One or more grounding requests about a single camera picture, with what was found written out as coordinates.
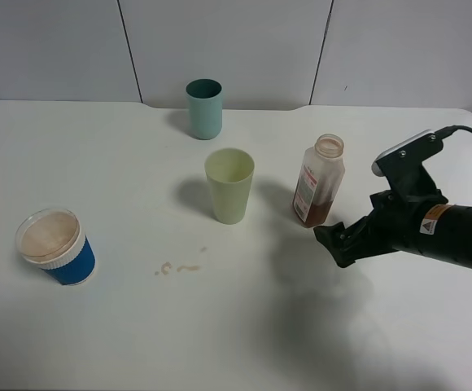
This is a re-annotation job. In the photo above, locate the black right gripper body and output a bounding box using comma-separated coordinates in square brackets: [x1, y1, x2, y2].
[372, 160, 450, 257]

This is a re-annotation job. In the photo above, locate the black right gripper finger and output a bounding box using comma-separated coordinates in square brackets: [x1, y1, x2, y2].
[313, 213, 399, 268]

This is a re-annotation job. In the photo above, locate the clear plastic beverage bottle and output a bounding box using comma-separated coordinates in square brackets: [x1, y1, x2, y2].
[292, 134, 345, 228]

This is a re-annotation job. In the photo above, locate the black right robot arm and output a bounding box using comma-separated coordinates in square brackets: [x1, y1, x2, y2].
[313, 165, 472, 269]

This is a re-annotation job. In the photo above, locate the light green plastic cup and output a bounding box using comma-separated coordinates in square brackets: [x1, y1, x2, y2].
[204, 147, 255, 225]

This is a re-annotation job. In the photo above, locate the teal plastic cup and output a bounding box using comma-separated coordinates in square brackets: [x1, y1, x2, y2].
[186, 79, 222, 140]

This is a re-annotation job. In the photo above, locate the blue white ribbed cup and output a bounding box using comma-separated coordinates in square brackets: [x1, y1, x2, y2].
[15, 209, 96, 286]

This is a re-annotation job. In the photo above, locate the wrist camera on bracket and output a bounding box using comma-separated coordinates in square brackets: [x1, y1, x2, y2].
[371, 130, 444, 177]

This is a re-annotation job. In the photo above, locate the black camera cable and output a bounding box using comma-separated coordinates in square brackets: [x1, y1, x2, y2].
[435, 125, 472, 150]

